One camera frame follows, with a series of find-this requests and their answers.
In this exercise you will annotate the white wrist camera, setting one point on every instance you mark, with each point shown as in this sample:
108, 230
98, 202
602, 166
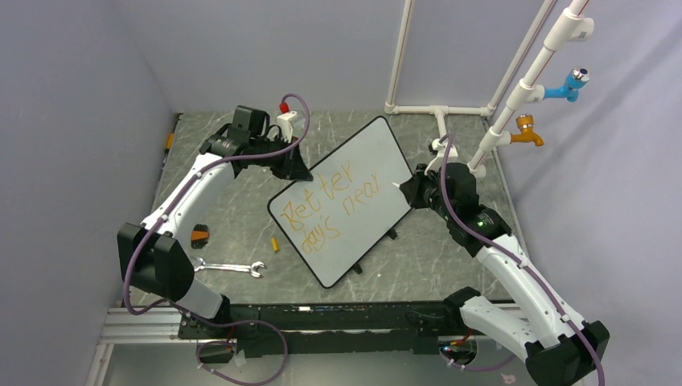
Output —
437, 148
290, 122

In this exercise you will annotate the orange brass faucet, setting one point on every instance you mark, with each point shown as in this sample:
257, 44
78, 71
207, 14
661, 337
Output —
525, 124

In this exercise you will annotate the white pvc pipe frame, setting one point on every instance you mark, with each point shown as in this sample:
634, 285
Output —
571, 26

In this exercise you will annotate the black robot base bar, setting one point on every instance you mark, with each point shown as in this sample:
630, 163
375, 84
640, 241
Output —
421, 328

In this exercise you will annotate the blue faucet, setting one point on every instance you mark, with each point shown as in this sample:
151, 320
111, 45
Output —
575, 80

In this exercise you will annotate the white whiteboard black frame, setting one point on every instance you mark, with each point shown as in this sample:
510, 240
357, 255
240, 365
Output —
335, 219

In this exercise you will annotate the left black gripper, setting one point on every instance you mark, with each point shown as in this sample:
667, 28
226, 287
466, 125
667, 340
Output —
293, 167

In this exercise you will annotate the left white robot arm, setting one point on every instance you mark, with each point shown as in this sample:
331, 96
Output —
153, 253

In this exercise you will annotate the yellow marker cap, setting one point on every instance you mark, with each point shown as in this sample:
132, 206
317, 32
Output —
275, 245

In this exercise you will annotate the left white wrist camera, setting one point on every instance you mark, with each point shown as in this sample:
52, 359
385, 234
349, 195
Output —
290, 122

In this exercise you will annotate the orange-tipped tool at edge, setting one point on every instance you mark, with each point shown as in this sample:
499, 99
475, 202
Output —
170, 138

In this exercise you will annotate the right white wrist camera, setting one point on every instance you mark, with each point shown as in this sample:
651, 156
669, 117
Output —
437, 148

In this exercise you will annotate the silver open-end wrench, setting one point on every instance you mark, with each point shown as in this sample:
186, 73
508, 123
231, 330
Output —
253, 269

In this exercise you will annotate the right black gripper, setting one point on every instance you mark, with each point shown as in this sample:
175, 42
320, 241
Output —
412, 187

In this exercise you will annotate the black orange hex key set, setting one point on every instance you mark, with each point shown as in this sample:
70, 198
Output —
200, 236

